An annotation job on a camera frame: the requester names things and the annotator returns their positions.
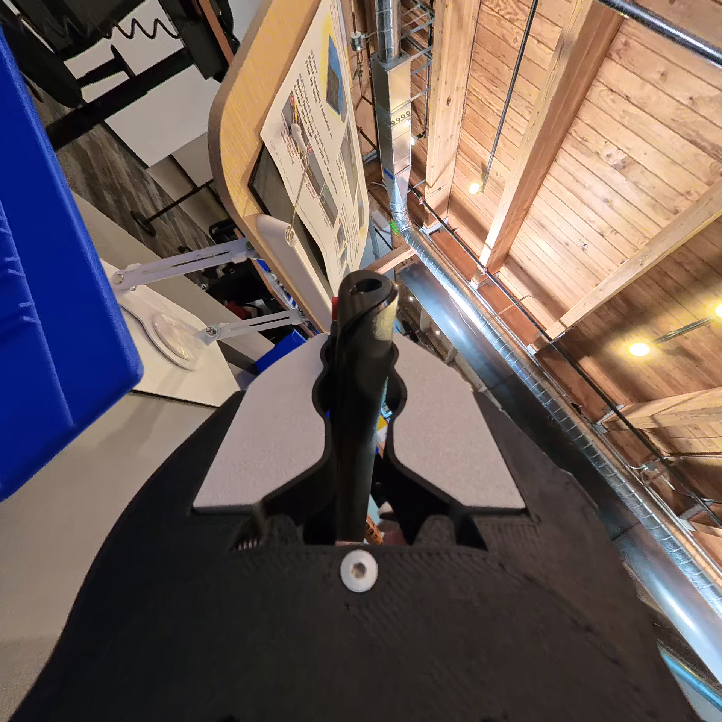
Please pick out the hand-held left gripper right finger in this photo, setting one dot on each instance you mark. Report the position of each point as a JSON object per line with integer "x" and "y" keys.
{"x": 457, "y": 440}

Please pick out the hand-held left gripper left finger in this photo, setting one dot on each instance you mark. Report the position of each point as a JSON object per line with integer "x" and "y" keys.
{"x": 265, "y": 440}

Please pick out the black remote control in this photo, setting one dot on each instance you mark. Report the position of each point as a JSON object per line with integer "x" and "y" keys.
{"x": 355, "y": 395}

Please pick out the copper battery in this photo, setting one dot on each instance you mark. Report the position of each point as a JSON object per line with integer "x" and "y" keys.
{"x": 374, "y": 530}

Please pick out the large blue plastic bin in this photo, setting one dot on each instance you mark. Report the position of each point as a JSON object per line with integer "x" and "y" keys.
{"x": 56, "y": 282}

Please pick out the white rounded holder bar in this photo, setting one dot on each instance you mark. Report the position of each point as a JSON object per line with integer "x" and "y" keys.
{"x": 287, "y": 265}

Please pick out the black tablet screen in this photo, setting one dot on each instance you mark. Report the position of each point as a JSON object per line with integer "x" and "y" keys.
{"x": 271, "y": 192}

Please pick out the instruction poster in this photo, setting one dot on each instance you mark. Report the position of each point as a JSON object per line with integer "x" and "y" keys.
{"x": 316, "y": 113}

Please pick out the wooden display board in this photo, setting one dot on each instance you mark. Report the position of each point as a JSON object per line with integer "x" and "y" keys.
{"x": 248, "y": 84}

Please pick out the black ceiling pipe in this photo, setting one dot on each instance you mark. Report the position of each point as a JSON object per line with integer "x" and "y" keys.
{"x": 665, "y": 31}

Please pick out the silver ventilation duct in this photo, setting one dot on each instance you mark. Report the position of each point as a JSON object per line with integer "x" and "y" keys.
{"x": 536, "y": 375}

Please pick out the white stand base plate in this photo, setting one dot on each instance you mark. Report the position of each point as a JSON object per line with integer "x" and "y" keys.
{"x": 177, "y": 341}

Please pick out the black desk frame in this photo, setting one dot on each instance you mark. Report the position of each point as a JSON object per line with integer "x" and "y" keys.
{"x": 197, "y": 39}

